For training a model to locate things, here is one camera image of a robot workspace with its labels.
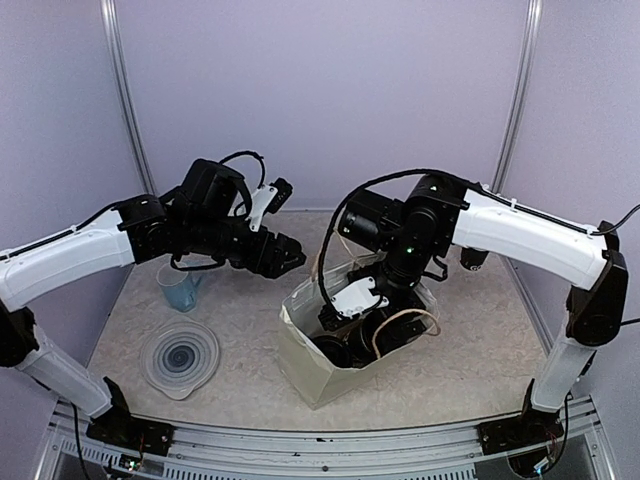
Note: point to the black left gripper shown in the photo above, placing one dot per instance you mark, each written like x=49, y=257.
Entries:
x=271, y=267

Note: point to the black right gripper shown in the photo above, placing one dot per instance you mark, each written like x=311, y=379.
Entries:
x=412, y=306

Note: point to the black cup lid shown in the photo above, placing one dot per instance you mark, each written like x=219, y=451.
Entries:
x=335, y=350
x=361, y=339

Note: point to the cream paper bag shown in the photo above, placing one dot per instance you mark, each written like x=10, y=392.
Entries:
x=411, y=313

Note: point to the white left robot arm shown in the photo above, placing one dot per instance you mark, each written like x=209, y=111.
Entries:
x=51, y=269

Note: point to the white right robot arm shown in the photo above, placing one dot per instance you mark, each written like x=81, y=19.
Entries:
x=586, y=256

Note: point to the blue glass cup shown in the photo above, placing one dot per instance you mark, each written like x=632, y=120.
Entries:
x=180, y=288

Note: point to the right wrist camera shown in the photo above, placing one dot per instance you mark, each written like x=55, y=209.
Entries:
x=350, y=303

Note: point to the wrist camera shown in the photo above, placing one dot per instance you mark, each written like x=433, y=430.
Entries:
x=350, y=303
x=268, y=199

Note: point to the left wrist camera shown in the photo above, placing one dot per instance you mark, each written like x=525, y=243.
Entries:
x=268, y=199

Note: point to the aluminium front rail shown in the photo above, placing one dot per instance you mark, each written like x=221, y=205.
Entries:
x=200, y=451

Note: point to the left aluminium post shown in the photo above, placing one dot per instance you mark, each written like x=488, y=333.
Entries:
x=116, y=51

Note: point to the aluminium post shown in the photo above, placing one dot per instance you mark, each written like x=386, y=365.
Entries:
x=526, y=60
x=116, y=51

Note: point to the right aluminium post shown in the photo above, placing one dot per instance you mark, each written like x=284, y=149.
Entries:
x=526, y=60

